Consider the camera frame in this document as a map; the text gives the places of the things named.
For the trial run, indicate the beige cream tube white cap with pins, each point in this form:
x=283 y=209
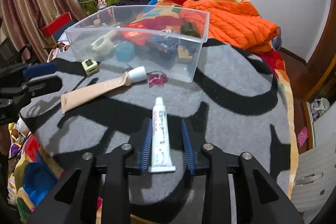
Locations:
x=81 y=96

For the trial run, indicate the pink headphones black pouch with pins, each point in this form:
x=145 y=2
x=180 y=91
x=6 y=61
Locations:
x=55 y=52

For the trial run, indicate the clear plastic storage bin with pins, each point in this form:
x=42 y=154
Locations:
x=160 y=20

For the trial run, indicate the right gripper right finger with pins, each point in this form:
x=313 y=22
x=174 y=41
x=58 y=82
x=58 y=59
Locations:
x=258 y=197

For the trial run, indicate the colourful patchwork quilt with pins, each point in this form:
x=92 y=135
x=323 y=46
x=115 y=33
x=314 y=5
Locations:
x=37 y=168

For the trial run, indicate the light green slim tube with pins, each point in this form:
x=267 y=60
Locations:
x=109 y=35

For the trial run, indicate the red flat box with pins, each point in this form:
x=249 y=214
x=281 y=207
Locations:
x=56 y=24

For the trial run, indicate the green spray bottle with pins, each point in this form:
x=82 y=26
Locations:
x=189 y=29

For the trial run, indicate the pink rabbit toy figure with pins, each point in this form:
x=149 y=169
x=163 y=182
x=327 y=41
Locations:
x=101 y=4

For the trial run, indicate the wooden door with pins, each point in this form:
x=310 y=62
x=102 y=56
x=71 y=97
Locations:
x=321 y=65

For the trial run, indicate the white tape roll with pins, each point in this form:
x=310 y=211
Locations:
x=102 y=46

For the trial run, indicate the orange puffer jacket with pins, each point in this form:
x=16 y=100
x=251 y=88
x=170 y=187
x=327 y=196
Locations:
x=238 y=24

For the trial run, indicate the red foil pouch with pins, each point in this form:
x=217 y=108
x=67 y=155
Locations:
x=138 y=33

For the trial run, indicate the cream cube with buttons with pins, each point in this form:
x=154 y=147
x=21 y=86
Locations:
x=90 y=67

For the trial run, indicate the purple black spray bottle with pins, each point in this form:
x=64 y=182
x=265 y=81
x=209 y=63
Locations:
x=168 y=54

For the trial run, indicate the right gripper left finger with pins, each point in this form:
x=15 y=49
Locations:
x=75 y=196

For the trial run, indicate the white sneakers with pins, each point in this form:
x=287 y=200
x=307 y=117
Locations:
x=319 y=107

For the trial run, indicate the grey black blanket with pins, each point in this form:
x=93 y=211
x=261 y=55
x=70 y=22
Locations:
x=235 y=100

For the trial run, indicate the white toothpaste tube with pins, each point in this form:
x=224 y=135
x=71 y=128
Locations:
x=160 y=146

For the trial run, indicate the blue small carton box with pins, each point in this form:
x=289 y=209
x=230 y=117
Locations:
x=161 y=42

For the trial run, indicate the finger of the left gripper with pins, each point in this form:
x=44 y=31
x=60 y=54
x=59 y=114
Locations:
x=39 y=70
x=44 y=86

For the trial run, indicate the pink croc shoe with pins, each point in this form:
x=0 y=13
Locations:
x=302 y=137

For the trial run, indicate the dark purple clothes pile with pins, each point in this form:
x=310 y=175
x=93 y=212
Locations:
x=132 y=2

